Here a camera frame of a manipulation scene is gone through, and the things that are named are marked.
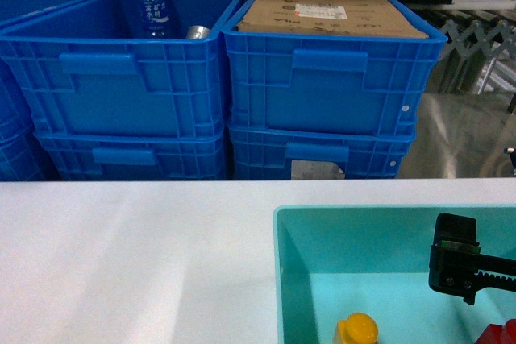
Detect upper left blue crate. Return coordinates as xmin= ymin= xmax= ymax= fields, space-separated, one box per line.
xmin=1 ymin=0 xmax=243 ymax=139

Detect lower right blue crate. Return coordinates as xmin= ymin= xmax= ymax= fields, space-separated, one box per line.
xmin=228 ymin=124 xmax=416 ymax=180

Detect yellow toy block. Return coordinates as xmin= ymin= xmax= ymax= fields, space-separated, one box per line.
xmin=332 ymin=312 xmax=379 ymax=344

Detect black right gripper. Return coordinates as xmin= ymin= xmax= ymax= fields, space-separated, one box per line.
xmin=428 ymin=213 xmax=515 ymax=305

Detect clear water bottle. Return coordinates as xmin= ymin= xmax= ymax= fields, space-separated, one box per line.
xmin=137 ymin=0 xmax=173 ymax=39

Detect silver metal can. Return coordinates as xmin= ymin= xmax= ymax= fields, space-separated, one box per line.
xmin=186 ymin=25 xmax=211 ymax=39

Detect red toy block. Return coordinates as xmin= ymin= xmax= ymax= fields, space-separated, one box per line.
xmin=475 ymin=319 xmax=516 ymax=344

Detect teal plastic tray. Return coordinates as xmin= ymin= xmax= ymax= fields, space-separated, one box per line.
xmin=273 ymin=205 xmax=515 ymax=343

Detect lower left blue crate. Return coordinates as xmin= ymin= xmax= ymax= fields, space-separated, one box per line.
xmin=35 ymin=132 xmax=231 ymax=181

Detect cardboard box with label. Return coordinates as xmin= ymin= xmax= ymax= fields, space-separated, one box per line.
xmin=237 ymin=0 xmax=428 ymax=39

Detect expandable roller conveyor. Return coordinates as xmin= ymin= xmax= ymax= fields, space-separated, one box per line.
xmin=416 ymin=9 xmax=515 ymax=94

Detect far left blue crates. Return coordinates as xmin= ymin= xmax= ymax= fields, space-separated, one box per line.
xmin=1 ymin=0 xmax=82 ymax=182

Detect upper right blue crate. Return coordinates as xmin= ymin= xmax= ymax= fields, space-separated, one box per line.
xmin=223 ymin=0 xmax=446 ymax=136

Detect blue crate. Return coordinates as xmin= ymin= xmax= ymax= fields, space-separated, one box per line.
xmin=35 ymin=132 xmax=231 ymax=181
xmin=228 ymin=124 xmax=416 ymax=180
xmin=1 ymin=0 xmax=243 ymax=139
xmin=223 ymin=0 xmax=446 ymax=136

